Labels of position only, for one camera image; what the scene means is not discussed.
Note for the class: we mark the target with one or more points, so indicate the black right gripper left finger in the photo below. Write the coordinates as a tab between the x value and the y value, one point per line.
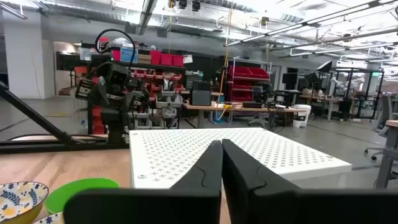
199	202

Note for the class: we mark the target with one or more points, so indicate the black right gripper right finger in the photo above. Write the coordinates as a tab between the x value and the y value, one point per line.
255	202

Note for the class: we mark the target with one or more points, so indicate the green plastic mini bowl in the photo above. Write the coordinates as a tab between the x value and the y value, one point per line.
71	193

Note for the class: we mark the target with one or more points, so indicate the yellow floral mini bowl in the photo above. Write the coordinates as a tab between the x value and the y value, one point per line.
18	199
51	219

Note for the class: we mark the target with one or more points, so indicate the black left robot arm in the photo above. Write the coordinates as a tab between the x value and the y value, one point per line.
113	124

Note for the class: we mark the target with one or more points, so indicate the white perforated shelf riser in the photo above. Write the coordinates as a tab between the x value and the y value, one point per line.
174	155

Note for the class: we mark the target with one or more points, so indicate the blue storage box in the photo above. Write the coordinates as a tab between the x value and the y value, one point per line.
129	54

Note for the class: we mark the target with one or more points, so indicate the red plastic storage bin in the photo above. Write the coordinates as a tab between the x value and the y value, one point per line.
155	57
178	61
166	59

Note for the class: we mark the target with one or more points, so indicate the shelving rack with red bins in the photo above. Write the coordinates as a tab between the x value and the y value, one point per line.
161	77

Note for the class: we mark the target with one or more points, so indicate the long wooden workbench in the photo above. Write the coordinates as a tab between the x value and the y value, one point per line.
248	109

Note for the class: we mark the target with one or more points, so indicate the white bucket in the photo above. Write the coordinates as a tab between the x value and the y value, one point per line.
301	116

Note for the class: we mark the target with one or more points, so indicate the black equipment box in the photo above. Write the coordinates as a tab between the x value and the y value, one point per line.
201	97

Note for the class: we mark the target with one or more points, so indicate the black background monitor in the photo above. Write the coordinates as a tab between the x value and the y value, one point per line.
289	81

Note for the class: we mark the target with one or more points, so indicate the metal rack with red bins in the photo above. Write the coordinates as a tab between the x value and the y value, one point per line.
245	73

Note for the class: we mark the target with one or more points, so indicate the wood topped side table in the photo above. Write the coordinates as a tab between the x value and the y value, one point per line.
390	146

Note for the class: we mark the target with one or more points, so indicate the grey office chair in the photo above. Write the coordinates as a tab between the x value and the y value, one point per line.
385	112

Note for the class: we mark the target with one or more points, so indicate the black framed robot cell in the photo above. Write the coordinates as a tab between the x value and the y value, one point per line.
382	93

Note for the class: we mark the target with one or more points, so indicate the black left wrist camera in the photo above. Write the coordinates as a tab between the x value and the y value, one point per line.
118	74

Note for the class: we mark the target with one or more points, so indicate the black aluminium table frame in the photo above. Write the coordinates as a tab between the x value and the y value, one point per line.
46	147

